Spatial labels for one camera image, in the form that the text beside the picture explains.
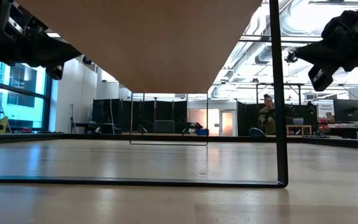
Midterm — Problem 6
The large window with black frame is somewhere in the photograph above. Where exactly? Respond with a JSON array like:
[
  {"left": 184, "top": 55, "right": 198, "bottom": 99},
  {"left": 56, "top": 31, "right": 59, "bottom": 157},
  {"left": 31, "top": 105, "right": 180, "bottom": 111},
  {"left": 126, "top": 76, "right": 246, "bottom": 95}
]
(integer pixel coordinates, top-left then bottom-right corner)
[{"left": 0, "top": 61, "right": 54, "bottom": 132}]

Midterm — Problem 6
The white sign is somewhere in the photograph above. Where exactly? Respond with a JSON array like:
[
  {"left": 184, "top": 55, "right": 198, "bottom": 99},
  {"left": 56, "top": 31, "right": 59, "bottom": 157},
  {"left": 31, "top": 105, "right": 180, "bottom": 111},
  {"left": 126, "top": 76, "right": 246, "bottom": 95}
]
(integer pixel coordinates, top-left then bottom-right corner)
[{"left": 317, "top": 100, "right": 336, "bottom": 119}]

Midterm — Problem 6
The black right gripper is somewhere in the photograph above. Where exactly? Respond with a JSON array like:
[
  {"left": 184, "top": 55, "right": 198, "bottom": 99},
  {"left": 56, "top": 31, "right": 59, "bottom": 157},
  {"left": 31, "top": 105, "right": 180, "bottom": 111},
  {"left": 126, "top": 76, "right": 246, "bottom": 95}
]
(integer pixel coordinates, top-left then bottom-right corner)
[{"left": 295, "top": 0, "right": 358, "bottom": 72}]

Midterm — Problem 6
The black computer monitor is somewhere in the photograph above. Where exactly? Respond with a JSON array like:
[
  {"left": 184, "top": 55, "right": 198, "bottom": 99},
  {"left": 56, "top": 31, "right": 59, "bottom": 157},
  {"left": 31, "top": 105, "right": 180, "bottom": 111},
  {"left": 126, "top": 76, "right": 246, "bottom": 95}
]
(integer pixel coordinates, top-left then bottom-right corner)
[{"left": 333, "top": 98, "right": 358, "bottom": 123}]

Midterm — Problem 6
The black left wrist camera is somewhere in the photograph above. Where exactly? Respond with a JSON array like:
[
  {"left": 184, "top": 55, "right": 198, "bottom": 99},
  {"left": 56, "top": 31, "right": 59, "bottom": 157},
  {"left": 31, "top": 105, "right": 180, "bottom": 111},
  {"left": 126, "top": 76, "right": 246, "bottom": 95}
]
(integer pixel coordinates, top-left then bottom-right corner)
[{"left": 45, "top": 63, "right": 65, "bottom": 81}]

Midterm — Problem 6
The grey chair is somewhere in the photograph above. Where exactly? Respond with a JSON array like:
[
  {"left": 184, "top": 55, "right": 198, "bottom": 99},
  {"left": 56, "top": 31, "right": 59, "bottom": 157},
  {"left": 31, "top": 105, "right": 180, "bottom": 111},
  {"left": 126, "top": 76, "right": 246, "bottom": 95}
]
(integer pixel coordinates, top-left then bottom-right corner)
[{"left": 154, "top": 119, "right": 176, "bottom": 134}]

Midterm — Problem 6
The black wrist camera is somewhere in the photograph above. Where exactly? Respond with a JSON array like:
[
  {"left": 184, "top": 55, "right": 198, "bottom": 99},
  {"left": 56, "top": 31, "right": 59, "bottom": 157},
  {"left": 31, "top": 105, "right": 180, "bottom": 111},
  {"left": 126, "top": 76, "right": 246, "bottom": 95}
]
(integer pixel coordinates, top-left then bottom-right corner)
[
  {"left": 45, "top": 63, "right": 65, "bottom": 81},
  {"left": 308, "top": 63, "right": 338, "bottom": 93}
]

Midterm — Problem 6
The person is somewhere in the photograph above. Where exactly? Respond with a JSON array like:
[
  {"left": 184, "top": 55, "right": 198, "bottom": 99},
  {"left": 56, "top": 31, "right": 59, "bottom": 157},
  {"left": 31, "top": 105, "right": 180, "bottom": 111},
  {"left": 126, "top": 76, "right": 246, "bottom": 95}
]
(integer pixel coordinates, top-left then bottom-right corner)
[{"left": 257, "top": 93, "right": 277, "bottom": 136}]

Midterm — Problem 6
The blue chair back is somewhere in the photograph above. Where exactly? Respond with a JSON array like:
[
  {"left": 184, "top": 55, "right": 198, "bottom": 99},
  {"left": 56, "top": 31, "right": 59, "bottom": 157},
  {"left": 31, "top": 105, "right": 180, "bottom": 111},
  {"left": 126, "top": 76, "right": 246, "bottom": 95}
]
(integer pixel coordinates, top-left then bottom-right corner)
[{"left": 249, "top": 127, "right": 265, "bottom": 138}]

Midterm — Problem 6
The wooden shelf with black frame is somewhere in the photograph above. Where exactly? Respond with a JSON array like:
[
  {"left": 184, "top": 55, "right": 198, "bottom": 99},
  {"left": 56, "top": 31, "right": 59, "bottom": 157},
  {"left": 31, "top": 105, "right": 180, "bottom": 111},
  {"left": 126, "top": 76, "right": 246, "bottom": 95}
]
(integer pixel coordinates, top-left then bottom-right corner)
[{"left": 0, "top": 0, "right": 289, "bottom": 189}]

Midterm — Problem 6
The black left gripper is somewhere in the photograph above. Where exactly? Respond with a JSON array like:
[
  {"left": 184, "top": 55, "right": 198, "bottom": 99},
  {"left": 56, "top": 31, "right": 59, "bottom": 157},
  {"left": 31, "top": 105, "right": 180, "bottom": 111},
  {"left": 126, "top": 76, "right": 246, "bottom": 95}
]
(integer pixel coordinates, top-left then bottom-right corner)
[{"left": 0, "top": 1, "right": 82, "bottom": 68}]

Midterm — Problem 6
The yellow object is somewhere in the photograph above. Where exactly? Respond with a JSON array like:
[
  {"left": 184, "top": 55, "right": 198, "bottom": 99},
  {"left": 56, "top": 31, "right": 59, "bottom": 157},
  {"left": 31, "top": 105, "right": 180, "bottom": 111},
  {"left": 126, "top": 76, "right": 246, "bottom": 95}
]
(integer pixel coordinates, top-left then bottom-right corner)
[{"left": 0, "top": 116, "right": 11, "bottom": 134}]

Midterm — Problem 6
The black partition wall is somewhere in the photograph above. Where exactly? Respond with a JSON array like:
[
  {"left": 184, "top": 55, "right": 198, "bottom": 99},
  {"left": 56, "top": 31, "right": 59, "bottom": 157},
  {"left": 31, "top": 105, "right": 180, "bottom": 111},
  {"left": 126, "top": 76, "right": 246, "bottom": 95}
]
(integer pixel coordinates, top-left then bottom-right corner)
[
  {"left": 236, "top": 101, "right": 319, "bottom": 137},
  {"left": 91, "top": 98, "right": 188, "bottom": 134}
]

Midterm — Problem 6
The small wooden stand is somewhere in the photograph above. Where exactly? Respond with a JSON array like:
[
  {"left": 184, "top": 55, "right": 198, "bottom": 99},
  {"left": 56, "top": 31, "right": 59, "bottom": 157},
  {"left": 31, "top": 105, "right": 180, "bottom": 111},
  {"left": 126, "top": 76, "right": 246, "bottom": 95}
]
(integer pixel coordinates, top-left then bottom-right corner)
[{"left": 286, "top": 124, "right": 313, "bottom": 135}]

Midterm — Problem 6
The black table edge rail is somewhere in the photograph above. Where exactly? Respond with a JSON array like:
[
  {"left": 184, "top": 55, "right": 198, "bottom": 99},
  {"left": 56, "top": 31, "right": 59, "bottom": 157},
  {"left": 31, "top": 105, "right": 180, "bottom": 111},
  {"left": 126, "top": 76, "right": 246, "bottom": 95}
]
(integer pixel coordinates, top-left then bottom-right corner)
[{"left": 0, "top": 133, "right": 358, "bottom": 151}]

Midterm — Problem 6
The door with lit window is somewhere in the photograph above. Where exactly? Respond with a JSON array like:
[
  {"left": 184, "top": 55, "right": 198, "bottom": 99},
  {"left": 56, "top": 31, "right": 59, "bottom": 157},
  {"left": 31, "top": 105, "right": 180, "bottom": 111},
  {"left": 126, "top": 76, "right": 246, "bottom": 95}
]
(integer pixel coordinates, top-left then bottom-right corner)
[{"left": 219, "top": 109, "right": 237, "bottom": 137}]

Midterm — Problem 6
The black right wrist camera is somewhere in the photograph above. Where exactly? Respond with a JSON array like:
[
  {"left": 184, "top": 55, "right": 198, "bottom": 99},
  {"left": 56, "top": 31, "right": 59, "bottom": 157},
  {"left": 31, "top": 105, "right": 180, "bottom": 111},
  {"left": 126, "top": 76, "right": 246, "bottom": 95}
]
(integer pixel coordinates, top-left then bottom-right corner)
[{"left": 308, "top": 63, "right": 338, "bottom": 93}]

